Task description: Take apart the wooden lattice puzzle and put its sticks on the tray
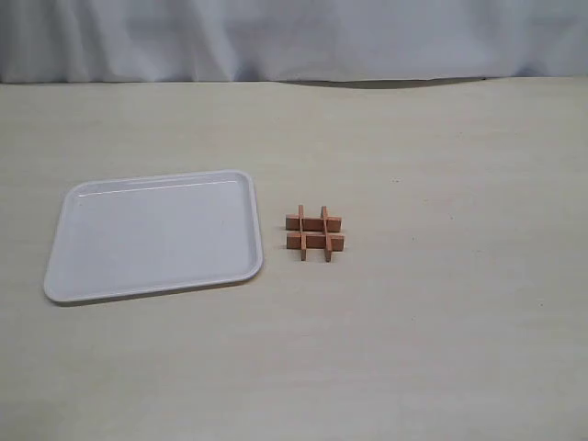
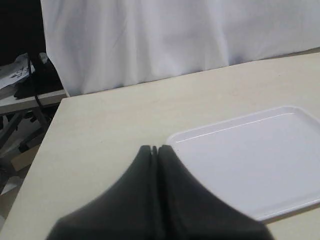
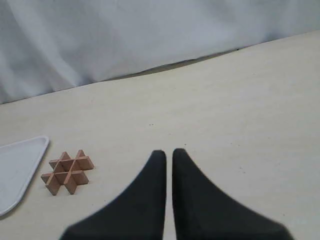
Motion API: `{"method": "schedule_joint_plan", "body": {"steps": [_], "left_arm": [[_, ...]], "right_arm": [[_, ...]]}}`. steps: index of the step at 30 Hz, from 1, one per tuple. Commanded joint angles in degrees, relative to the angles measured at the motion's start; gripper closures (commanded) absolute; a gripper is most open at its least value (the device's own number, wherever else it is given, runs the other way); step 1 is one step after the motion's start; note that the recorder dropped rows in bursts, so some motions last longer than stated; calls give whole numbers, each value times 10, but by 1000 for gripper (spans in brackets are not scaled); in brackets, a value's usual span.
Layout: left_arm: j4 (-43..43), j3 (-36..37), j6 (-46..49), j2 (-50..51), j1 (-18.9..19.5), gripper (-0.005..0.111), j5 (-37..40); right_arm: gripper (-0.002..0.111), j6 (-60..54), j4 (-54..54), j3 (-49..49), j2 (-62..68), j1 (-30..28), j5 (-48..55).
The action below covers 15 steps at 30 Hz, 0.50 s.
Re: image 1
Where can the white plastic tray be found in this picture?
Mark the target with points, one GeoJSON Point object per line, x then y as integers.
{"type": "Point", "coordinates": [136, 237]}

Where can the white cloth backdrop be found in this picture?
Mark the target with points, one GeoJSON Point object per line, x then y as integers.
{"type": "Point", "coordinates": [331, 41]}

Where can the wooden notched piece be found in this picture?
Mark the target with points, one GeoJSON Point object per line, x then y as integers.
{"type": "Point", "coordinates": [312, 224]}
{"type": "Point", "coordinates": [303, 244]}
{"type": "Point", "coordinates": [328, 248]}
{"type": "Point", "coordinates": [315, 241]}

